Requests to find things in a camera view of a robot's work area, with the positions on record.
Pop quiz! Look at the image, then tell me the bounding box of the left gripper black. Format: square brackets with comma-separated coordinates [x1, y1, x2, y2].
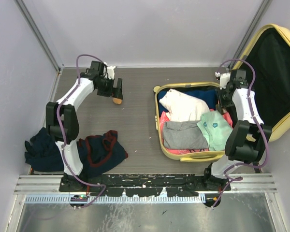
[97, 76, 123, 100]

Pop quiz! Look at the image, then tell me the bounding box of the small orange wooden object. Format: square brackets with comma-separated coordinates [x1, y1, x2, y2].
[113, 98, 122, 105]

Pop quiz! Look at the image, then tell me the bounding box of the blue shirt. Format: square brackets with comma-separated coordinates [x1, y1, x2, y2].
[157, 89, 218, 115]

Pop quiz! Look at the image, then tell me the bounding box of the green tissue packet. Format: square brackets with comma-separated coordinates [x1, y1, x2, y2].
[197, 111, 232, 151]

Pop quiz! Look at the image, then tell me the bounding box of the white cloth garment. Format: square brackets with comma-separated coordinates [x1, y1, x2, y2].
[159, 89, 210, 122]

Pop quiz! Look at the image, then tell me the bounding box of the grey shirt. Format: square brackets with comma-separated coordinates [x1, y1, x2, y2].
[162, 121, 208, 150]

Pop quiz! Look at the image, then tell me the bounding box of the pink patterned shirt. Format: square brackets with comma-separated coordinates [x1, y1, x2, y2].
[159, 110, 234, 155]

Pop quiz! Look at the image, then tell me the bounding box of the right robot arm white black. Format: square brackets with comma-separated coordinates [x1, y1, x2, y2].
[202, 69, 272, 190]

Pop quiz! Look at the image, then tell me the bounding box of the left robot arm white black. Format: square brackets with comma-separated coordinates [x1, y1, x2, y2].
[46, 61, 123, 191]

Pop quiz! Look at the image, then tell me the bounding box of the yellow suitcase black lining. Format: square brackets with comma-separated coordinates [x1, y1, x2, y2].
[154, 24, 290, 164]

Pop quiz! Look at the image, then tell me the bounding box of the navy garment red trim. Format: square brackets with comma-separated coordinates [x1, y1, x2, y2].
[77, 130, 128, 178]

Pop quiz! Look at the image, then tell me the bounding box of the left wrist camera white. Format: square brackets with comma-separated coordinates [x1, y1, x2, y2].
[103, 62, 117, 80]

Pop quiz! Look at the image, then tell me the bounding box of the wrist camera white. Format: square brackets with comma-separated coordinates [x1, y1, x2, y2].
[215, 72, 231, 89]
[103, 62, 117, 80]

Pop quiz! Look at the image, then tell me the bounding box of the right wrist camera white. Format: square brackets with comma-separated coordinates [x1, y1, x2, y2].
[215, 72, 231, 89]

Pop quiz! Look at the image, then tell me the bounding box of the left aluminium corner post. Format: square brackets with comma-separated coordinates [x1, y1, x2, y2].
[15, 0, 63, 72]

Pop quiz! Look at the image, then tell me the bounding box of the aluminium corner post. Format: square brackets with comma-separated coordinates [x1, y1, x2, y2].
[227, 0, 273, 58]
[15, 0, 63, 72]

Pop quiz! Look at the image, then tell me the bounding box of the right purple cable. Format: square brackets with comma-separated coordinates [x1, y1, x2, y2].
[211, 58, 269, 208]

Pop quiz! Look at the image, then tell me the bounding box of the right aluminium corner post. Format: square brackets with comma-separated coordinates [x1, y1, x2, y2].
[227, 0, 273, 58]

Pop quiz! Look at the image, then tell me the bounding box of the black mounting base plate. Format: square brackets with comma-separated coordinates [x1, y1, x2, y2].
[59, 174, 227, 197]

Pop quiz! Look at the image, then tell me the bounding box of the aluminium rail frame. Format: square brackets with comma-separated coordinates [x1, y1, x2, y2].
[14, 173, 277, 208]

